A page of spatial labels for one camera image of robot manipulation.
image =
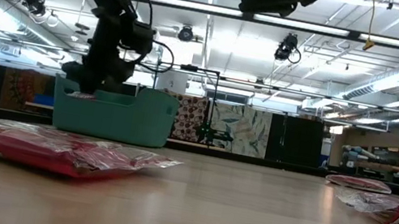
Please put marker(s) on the teal plastic basket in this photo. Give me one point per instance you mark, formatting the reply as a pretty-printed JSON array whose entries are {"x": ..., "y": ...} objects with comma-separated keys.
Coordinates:
[{"x": 115, "y": 122}]

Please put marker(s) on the brown patterned fabric panel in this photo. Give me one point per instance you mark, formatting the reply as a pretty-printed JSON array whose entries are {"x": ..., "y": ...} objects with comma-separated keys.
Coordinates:
[{"x": 18, "y": 88}]

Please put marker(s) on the white cylindrical tank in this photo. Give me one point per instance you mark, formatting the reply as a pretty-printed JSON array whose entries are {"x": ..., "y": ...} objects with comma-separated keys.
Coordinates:
[{"x": 172, "y": 81}]

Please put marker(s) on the circle patterned fabric panel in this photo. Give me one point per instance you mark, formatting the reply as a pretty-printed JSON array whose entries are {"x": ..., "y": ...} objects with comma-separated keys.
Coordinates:
[{"x": 192, "y": 119}]

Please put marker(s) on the leaf patterned fabric panel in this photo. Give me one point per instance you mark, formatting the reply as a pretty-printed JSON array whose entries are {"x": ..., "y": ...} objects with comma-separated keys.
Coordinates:
[{"x": 241, "y": 129}]

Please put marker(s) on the black panel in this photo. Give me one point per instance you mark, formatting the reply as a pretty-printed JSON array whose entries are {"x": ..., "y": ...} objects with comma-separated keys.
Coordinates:
[{"x": 295, "y": 141}]

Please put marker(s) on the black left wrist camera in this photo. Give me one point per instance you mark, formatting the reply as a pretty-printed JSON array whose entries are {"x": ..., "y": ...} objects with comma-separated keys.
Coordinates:
[{"x": 140, "y": 37}]

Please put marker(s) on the black stand frame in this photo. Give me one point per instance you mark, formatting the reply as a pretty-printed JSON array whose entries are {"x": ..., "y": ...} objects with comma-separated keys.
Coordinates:
[{"x": 212, "y": 102}]

